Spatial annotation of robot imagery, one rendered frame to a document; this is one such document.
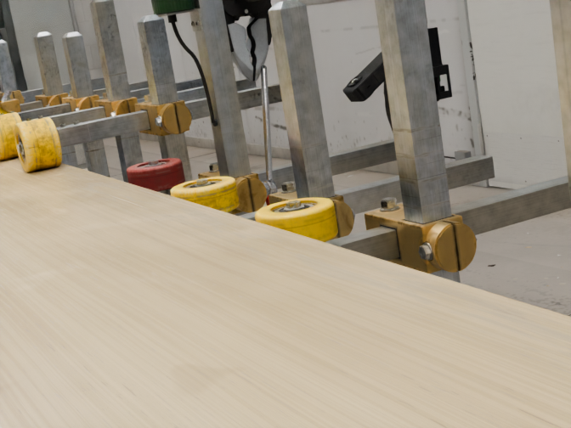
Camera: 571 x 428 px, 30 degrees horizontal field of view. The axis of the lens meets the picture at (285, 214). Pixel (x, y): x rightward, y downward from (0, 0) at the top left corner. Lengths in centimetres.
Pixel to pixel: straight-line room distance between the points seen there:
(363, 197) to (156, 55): 51
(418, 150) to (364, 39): 509
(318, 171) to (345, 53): 507
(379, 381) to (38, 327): 32
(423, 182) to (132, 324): 40
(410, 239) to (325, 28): 544
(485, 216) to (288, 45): 31
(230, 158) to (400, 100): 50
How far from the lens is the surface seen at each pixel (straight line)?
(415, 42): 106
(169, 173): 150
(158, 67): 173
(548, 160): 506
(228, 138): 151
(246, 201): 150
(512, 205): 119
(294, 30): 127
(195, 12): 151
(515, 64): 512
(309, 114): 128
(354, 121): 639
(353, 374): 61
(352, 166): 165
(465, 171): 146
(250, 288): 82
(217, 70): 150
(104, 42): 197
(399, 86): 106
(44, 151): 171
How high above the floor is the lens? 112
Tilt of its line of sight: 12 degrees down
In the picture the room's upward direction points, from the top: 9 degrees counter-clockwise
